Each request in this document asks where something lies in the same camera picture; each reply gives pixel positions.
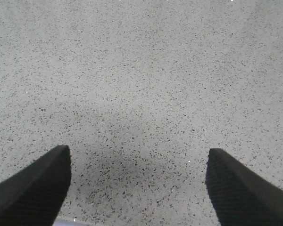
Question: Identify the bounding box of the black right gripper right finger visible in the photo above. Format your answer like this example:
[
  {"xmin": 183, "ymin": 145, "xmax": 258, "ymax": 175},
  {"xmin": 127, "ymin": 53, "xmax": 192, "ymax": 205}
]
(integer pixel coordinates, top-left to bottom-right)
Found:
[{"xmin": 205, "ymin": 148, "xmax": 283, "ymax": 226}]

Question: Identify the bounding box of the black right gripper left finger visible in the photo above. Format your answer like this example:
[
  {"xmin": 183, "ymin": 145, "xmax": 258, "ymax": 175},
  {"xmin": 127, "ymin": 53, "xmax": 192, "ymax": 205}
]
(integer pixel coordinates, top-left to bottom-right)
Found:
[{"xmin": 0, "ymin": 145, "xmax": 71, "ymax": 226}]

